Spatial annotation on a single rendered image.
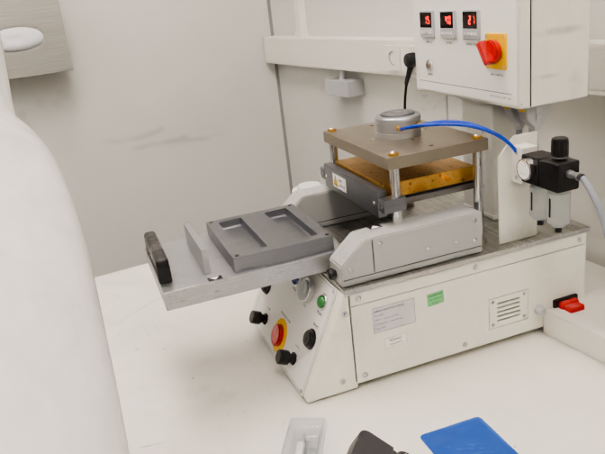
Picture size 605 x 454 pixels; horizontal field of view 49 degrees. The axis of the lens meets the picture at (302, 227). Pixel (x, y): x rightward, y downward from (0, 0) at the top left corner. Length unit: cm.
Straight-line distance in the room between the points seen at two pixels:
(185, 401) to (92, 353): 99
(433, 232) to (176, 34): 171
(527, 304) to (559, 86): 37
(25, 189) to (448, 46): 111
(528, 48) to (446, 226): 30
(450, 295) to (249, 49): 176
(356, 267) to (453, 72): 42
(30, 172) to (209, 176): 248
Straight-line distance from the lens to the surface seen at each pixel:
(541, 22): 111
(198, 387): 118
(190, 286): 101
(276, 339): 119
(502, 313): 119
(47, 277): 17
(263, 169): 275
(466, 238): 110
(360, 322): 105
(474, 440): 100
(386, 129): 114
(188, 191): 266
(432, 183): 111
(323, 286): 108
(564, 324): 121
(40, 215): 18
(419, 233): 105
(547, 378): 114
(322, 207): 127
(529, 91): 111
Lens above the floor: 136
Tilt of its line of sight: 20 degrees down
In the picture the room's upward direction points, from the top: 7 degrees counter-clockwise
